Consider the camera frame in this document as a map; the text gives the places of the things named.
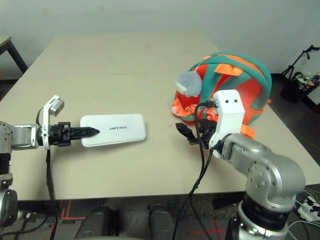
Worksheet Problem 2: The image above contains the beige side table black frame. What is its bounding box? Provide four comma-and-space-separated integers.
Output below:
0, 36, 29, 76

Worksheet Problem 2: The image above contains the red floor tape cross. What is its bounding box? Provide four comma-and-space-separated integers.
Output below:
186, 217, 226, 236

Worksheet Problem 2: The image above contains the black table frame bar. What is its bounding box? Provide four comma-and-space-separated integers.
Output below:
17, 199, 61, 217

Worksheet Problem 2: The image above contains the flat black left arm cable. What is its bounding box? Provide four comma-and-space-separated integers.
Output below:
45, 146, 60, 240

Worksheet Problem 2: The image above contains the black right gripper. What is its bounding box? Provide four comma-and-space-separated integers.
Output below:
175, 119, 219, 150

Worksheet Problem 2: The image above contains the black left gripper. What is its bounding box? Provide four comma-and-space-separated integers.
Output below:
48, 121, 101, 147

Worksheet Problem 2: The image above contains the black tripod stand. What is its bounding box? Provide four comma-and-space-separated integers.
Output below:
281, 44, 320, 81

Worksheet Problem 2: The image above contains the orange and teal backpack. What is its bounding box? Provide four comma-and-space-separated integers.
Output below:
171, 51, 272, 140

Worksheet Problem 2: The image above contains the grey plush keychain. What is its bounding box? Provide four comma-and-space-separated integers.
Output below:
174, 70, 203, 98

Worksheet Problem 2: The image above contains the dark grey robot thigh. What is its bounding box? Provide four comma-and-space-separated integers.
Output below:
74, 206, 118, 240
149, 204, 181, 240

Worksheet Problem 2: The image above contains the black bin with bottles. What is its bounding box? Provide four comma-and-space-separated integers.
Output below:
279, 71, 320, 103

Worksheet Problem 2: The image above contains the dark grey robot left thigh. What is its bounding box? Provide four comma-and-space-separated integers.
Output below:
74, 206, 118, 240

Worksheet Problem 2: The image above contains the dark grey robot right thigh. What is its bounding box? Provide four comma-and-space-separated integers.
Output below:
149, 204, 181, 240

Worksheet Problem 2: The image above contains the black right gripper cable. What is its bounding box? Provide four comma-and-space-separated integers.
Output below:
188, 146, 213, 240

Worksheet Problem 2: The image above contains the white Unitree pencil case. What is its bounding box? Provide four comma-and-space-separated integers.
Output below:
79, 113, 148, 148

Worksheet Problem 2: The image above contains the black right camera cable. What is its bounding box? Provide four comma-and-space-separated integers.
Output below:
174, 100, 219, 240

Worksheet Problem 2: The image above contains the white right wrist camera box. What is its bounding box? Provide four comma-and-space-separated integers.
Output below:
209, 89, 245, 159

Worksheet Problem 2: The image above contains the white power strip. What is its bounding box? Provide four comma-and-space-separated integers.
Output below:
297, 195, 320, 222

